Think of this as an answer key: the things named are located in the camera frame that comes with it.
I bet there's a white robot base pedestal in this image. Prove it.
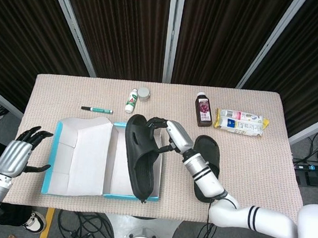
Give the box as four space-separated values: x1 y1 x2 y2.
103 213 183 238

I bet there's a light blue cardboard shoe box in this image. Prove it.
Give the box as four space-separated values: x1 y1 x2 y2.
41 111 167 206

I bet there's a white yellow-edged plastic package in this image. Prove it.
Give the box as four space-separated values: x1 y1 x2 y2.
212 107 271 139

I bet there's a dark brown juice bottle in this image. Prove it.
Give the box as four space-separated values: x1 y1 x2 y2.
193 91 215 129

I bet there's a black rubber slipper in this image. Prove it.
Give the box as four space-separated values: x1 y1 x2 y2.
188 134 224 205
119 112 165 206

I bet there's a white jar grey lid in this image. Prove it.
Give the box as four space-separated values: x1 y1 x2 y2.
136 87 152 103

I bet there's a black trouser leg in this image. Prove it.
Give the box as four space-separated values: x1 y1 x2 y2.
0 202 34 228

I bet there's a white green drink bottle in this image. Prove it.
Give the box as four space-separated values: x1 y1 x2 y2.
124 87 139 114

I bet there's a black white sneaker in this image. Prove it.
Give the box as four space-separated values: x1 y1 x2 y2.
22 210 48 235

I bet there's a beige cloth-covered table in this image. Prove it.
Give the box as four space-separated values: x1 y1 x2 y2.
2 68 314 232

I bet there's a dark brown pleated curtain panel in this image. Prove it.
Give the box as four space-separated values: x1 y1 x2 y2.
238 0 318 139
170 0 295 94
0 0 97 119
53 0 171 83

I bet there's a green marker pen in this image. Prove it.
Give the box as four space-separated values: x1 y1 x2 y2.
80 105 114 115

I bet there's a grey aluminium partition post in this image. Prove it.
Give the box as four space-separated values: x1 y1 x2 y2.
39 0 104 78
287 107 318 148
235 0 308 94
161 0 186 84
0 82 27 120

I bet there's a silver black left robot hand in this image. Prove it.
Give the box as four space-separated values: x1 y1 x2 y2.
0 123 55 182

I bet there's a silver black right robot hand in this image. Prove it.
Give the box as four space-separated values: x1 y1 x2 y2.
144 116 197 158

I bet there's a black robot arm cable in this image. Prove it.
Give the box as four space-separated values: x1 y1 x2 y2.
187 188 242 238

